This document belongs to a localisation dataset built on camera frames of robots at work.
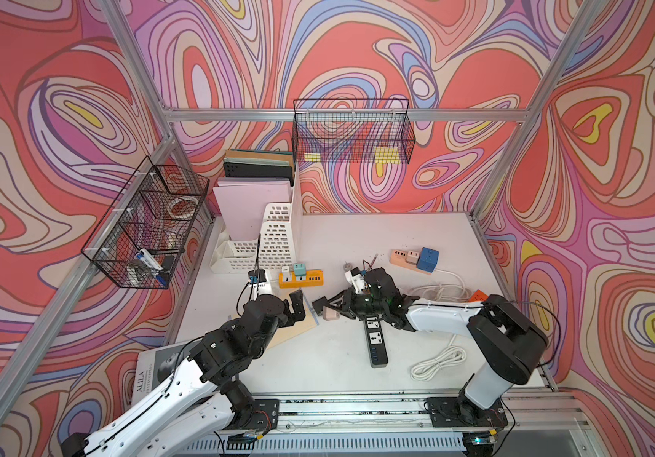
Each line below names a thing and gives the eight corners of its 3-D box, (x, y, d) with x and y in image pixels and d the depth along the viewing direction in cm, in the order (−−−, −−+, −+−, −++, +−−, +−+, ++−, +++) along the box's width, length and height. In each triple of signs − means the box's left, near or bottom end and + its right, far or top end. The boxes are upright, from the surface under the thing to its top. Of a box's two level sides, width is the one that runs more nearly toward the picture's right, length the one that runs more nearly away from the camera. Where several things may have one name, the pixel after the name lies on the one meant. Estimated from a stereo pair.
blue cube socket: (415, 271, 103) (420, 258, 97) (418, 258, 107) (423, 246, 101) (431, 276, 102) (437, 264, 96) (434, 263, 105) (440, 251, 100)
